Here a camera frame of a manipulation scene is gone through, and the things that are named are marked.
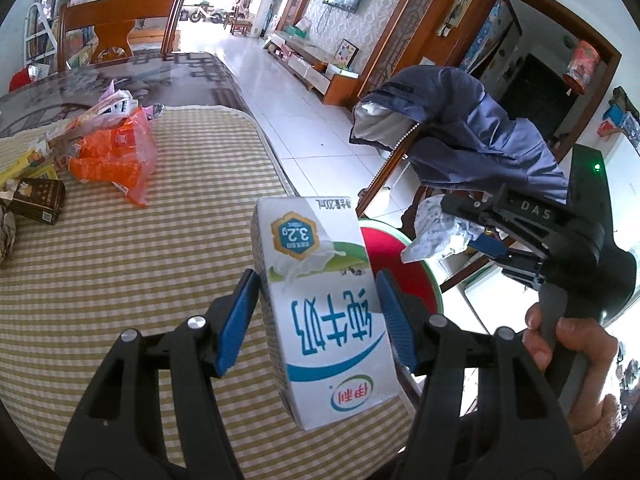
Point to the framed picture on cabinet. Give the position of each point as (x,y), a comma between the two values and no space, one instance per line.
(345,53)

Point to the brown cigarette pack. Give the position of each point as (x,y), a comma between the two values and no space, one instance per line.
(35,199)

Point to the yellow medicine box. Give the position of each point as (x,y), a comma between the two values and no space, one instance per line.
(35,163)

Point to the beige checkered tablecloth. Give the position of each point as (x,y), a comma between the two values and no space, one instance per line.
(68,291)

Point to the orange red plastic bag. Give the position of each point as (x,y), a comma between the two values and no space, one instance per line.
(125,155)

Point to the pink plastic wrapper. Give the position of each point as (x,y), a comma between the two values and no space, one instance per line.
(113,107)

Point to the white blue milk carton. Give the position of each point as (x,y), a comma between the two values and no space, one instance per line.
(327,336)

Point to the wooden tv cabinet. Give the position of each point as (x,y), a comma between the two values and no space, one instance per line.
(315,68)

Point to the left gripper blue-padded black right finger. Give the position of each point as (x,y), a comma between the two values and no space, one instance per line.
(485,411)

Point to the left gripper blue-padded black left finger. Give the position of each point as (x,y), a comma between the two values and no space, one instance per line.
(116,431)

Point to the red round stool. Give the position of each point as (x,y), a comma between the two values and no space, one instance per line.
(384,245)

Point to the wooden chair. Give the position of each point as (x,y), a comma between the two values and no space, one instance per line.
(112,21)

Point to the navy blue jacket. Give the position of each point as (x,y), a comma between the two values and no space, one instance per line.
(464,139)

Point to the white bookshelf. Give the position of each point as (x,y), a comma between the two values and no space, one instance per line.
(42,31)

